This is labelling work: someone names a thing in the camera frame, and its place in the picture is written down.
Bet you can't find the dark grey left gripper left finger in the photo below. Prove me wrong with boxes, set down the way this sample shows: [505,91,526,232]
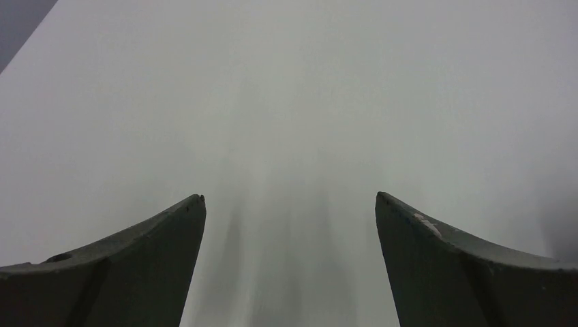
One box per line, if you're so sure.
[1,195,207,326]

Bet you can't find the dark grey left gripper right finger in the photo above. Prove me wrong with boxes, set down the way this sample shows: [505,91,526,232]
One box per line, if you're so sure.
[375,192,577,326]

